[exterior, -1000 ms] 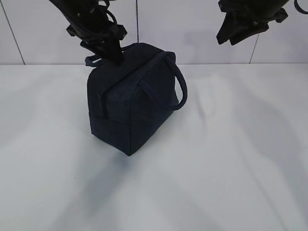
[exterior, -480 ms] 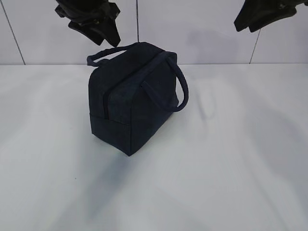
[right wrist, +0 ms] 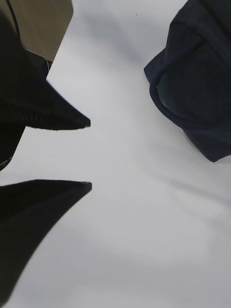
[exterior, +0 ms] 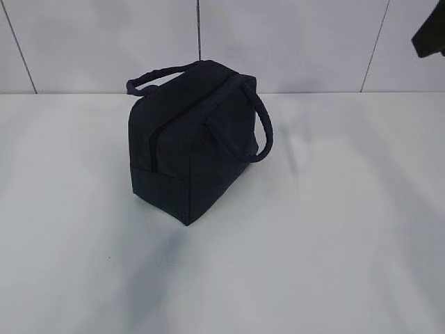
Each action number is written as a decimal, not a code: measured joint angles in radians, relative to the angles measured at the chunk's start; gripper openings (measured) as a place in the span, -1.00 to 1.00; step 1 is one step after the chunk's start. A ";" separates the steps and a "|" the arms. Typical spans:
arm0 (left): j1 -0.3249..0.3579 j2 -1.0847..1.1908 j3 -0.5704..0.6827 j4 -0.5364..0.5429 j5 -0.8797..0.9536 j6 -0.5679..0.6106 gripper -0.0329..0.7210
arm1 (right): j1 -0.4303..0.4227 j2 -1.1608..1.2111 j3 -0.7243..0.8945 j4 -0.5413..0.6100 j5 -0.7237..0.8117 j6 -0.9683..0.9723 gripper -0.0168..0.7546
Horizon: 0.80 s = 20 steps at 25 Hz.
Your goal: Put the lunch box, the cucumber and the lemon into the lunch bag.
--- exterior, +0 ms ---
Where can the dark blue lunch bag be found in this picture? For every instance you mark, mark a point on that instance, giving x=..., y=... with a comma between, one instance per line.
x=192, y=132

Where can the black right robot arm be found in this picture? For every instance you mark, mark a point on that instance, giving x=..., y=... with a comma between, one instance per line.
x=429, y=39

